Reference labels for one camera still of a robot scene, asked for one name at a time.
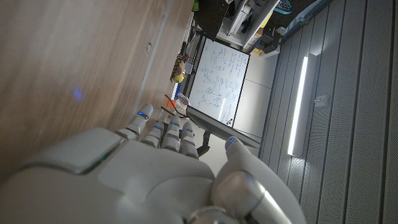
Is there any clear plastic cup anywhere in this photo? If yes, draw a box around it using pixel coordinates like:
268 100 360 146
177 93 190 108

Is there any white whiteboard with writing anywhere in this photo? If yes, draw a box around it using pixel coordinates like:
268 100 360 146
188 37 251 128

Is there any grey ceiling sensor box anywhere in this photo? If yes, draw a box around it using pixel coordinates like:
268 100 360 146
313 95 330 108

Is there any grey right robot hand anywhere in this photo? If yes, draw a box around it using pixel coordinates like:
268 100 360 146
0 103 308 224

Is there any black laptop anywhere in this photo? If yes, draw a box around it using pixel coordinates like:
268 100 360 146
192 0 233 42

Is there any long ceiling light bar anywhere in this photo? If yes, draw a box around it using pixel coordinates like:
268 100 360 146
286 52 318 157

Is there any white shelf unit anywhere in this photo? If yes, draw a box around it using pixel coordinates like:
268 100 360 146
216 0 282 52

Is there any black computer monitor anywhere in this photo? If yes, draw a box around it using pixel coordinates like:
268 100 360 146
185 105 262 149

